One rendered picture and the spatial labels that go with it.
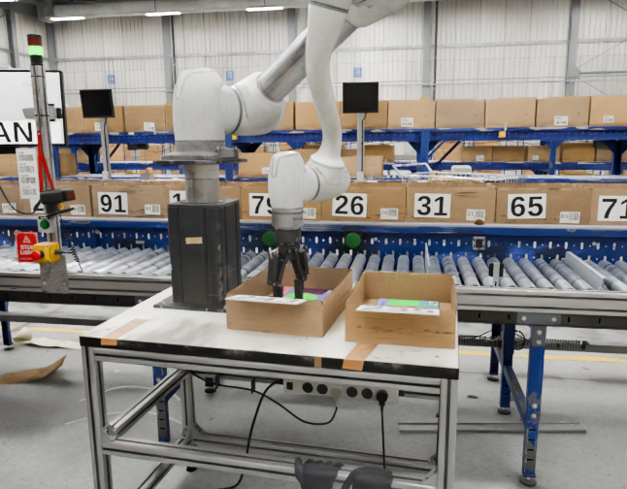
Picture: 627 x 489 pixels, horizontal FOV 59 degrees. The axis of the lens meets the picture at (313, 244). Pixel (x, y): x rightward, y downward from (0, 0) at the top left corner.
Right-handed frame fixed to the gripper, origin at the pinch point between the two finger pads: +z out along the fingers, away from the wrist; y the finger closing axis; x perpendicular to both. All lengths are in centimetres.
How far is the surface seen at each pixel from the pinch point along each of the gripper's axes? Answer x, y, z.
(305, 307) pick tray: -13.0, -6.4, -1.1
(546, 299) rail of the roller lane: -43, 82, 10
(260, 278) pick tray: 19.5, 6.1, -0.9
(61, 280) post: 110, -21, 10
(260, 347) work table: -10.3, -20.1, 7.1
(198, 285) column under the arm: 30.4, -10.2, 0.1
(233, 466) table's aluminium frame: -3.8, -25.1, 40.7
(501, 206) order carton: -3, 128, -15
